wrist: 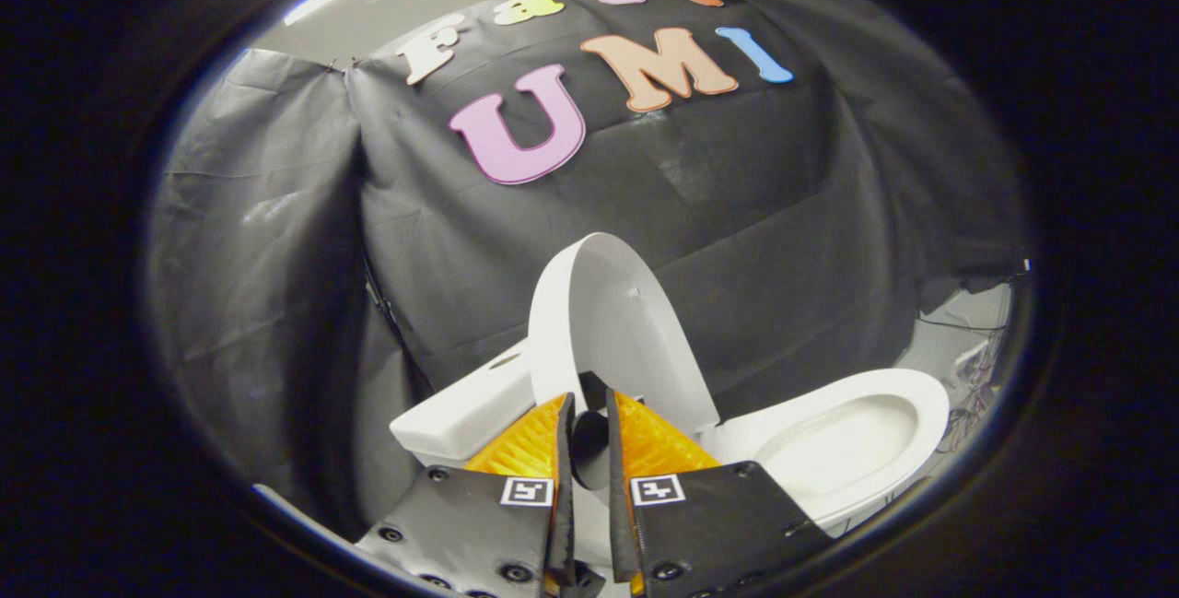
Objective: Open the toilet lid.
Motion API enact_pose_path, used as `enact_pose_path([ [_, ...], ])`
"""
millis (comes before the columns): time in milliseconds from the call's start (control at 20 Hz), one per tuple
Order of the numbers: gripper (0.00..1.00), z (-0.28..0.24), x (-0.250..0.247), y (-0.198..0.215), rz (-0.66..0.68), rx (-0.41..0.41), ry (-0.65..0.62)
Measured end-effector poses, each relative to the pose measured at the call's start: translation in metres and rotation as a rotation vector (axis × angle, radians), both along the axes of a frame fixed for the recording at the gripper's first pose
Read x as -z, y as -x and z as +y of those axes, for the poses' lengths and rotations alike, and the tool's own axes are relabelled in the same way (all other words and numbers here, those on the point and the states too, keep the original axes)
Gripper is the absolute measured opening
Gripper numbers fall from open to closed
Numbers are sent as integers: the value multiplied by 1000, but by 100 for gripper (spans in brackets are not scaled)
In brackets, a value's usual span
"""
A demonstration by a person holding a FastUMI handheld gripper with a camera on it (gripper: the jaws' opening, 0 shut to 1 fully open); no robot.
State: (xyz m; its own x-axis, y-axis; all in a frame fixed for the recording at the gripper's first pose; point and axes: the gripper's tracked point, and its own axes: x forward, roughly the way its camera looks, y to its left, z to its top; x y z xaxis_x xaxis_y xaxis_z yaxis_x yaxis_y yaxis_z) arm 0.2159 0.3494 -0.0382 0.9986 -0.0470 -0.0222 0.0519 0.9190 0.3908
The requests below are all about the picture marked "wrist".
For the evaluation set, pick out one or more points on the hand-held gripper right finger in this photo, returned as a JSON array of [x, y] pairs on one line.
[[619, 506]]

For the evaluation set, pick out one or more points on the black backdrop cloth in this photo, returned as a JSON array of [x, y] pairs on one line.
[[737, 211]]

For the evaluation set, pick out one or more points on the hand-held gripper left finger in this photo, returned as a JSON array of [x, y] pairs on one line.
[[564, 506]]

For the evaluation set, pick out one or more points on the white toilet lid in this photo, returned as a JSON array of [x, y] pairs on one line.
[[608, 322]]

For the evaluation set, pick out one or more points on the white toilet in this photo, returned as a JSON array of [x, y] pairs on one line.
[[847, 441]]

